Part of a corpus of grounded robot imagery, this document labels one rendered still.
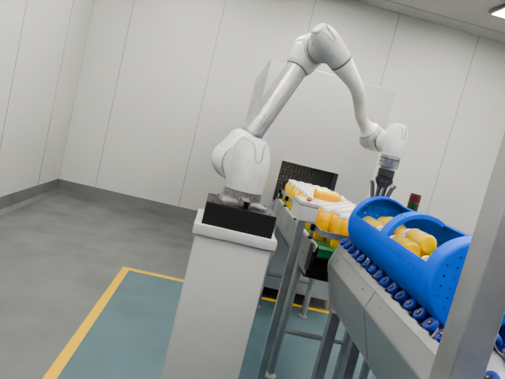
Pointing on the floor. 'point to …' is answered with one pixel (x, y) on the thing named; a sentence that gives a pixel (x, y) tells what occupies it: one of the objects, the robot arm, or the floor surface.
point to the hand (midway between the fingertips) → (375, 210)
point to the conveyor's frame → (316, 265)
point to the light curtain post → (478, 291)
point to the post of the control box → (280, 299)
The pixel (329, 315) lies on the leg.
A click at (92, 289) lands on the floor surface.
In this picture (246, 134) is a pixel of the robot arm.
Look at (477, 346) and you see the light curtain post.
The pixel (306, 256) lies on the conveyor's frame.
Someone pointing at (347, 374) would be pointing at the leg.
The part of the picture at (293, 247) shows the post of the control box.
